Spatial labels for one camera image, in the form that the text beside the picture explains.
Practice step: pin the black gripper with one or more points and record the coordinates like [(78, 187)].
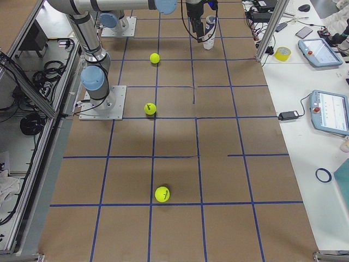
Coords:
[(193, 10)]

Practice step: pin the white blue tennis ball can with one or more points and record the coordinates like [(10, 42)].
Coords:
[(209, 34)]

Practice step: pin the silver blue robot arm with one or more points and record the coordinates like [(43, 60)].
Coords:
[(95, 77)]

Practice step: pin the yellow tennis ball near base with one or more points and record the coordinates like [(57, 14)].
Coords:
[(154, 58)]

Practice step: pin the yellow tennis ball far right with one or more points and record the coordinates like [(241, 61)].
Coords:
[(150, 109)]

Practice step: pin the yellow tennis ball near front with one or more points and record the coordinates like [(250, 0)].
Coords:
[(162, 194)]

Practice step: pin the yellow tape roll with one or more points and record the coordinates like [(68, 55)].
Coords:
[(282, 53)]

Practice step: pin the black smartphone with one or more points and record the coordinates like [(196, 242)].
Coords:
[(304, 32)]

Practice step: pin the blue teach pendant far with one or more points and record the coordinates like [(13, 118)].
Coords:
[(319, 53)]

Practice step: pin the blue teach pendant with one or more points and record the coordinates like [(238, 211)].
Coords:
[(329, 112), (319, 53)]

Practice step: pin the black power adapter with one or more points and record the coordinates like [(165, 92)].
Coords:
[(288, 115)]

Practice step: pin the blue teach pendant near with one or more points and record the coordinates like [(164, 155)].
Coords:
[(329, 112)]

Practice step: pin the teal box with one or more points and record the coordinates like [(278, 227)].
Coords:
[(342, 179)]

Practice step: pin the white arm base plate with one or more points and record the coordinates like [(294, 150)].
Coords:
[(111, 109), (122, 28)]

